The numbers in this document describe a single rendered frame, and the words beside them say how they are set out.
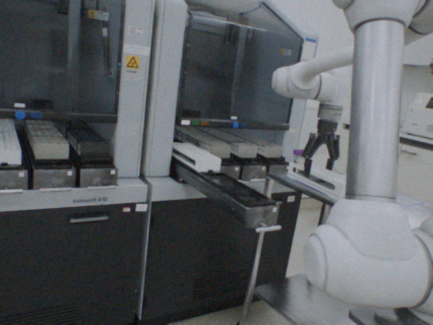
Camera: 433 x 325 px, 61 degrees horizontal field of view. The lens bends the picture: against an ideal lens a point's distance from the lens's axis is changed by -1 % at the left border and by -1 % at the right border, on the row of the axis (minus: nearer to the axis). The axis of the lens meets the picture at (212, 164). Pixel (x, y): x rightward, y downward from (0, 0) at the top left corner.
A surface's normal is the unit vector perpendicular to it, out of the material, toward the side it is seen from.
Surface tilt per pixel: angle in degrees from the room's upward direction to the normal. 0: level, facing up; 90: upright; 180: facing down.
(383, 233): 68
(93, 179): 90
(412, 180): 90
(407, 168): 90
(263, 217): 90
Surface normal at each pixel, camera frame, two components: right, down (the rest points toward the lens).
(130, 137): 0.50, 0.28
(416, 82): -0.86, 0.01
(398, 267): 0.16, -0.26
